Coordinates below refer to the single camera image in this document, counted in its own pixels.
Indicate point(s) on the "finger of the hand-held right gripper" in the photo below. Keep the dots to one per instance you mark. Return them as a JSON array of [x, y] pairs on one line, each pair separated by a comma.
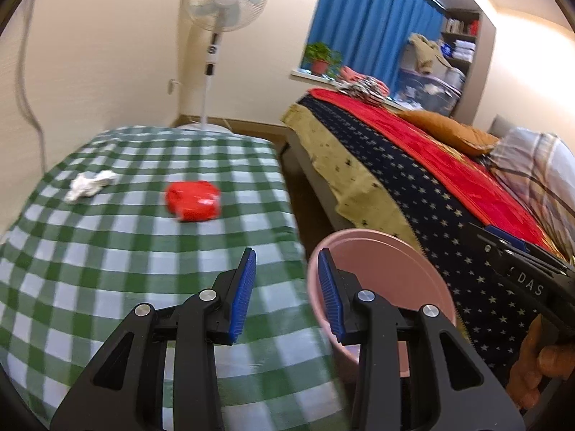
[[489, 247], [510, 240]]

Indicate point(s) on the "red floral blanket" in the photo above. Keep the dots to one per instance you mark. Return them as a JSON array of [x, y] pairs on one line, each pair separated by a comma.
[[426, 152]]

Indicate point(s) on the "red plastic bag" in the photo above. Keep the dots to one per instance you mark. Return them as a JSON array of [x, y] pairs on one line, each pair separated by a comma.
[[193, 202]]

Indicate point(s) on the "small clear storage box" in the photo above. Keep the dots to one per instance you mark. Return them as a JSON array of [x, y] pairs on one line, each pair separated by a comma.
[[453, 76]]

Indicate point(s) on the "stack of white towels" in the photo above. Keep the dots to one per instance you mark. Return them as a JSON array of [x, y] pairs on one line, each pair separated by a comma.
[[464, 49]]

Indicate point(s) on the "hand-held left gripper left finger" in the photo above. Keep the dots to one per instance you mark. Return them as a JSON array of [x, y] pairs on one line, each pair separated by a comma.
[[242, 296]]

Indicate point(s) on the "potted green plant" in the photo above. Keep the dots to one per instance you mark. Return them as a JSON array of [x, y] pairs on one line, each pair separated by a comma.
[[320, 66]]

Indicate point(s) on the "blue white package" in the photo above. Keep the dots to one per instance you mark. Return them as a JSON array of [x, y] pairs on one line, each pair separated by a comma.
[[446, 48]]

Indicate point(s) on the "blue curtain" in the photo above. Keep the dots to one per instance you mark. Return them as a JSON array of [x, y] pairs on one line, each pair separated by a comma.
[[373, 22]]

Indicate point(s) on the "person's right hand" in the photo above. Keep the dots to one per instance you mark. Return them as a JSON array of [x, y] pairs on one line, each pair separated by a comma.
[[525, 368]]

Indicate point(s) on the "white paper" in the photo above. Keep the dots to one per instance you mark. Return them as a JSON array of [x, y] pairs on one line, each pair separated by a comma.
[[87, 185]]

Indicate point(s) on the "orange pillow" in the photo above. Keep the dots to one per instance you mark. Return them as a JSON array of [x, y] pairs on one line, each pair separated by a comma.
[[449, 130]]

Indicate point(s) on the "grey bookshelf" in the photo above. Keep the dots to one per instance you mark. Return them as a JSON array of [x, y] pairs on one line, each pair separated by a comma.
[[483, 76]]

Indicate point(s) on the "yellow bed sheet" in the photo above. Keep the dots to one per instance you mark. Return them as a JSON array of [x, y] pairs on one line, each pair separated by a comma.
[[350, 175]]

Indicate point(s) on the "beige jacket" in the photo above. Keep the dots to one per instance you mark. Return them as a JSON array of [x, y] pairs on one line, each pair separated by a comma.
[[424, 51]]

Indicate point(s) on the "plaid pillow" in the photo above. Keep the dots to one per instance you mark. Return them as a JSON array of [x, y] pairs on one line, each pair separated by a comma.
[[539, 170]]

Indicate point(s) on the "white wall plug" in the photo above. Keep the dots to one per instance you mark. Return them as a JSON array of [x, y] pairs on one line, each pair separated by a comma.
[[171, 86]]

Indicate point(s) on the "green checked tablecloth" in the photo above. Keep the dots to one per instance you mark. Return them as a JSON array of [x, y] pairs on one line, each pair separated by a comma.
[[134, 242]]

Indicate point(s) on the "large clear storage box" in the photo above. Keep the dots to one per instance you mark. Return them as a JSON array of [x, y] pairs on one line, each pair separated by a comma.
[[426, 92]]

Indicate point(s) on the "striped clothes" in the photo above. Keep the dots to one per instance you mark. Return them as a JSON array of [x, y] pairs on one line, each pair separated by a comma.
[[366, 90]]

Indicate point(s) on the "pink plastic bin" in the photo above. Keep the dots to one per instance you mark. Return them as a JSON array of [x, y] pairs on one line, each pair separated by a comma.
[[382, 269]]

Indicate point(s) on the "bed with star blanket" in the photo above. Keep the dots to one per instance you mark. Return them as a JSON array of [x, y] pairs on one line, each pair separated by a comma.
[[440, 233]]

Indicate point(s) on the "row of books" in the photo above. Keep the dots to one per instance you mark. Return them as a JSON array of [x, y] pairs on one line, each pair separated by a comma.
[[460, 26]]

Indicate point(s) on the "pink folded clothes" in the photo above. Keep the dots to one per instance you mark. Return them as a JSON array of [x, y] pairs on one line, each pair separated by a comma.
[[350, 74]]

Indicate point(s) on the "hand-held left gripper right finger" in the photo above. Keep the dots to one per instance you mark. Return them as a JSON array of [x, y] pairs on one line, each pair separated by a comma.
[[330, 296]]

